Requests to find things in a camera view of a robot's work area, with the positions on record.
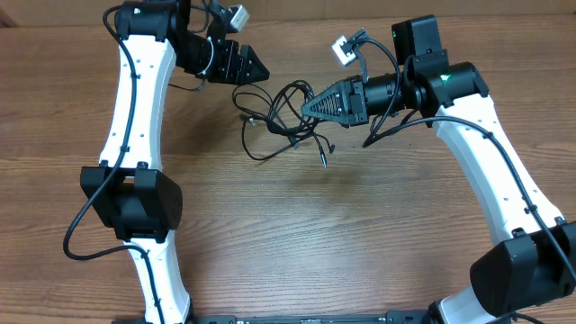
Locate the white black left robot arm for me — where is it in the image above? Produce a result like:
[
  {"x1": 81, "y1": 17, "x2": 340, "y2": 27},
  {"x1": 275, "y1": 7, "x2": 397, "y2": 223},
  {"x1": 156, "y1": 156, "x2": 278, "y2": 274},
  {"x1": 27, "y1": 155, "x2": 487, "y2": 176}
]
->
[{"x1": 80, "y1": 1, "x2": 269, "y2": 323}]

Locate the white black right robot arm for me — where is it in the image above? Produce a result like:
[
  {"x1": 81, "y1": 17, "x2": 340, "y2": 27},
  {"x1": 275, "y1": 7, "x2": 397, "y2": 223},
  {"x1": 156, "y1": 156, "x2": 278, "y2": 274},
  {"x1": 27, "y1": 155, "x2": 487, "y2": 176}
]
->
[{"x1": 301, "y1": 15, "x2": 575, "y2": 323}]

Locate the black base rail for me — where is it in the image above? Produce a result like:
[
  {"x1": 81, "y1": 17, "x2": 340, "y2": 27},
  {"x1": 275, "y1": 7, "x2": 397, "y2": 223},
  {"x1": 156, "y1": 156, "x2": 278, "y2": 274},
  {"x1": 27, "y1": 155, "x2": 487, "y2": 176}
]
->
[{"x1": 189, "y1": 310, "x2": 437, "y2": 324}]

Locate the black cable bundle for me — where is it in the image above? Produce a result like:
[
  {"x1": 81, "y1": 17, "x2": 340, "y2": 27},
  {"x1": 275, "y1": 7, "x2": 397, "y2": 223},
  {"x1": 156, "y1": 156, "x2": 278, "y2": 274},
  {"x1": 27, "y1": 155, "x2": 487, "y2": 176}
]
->
[{"x1": 231, "y1": 79, "x2": 337, "y2": 168}]

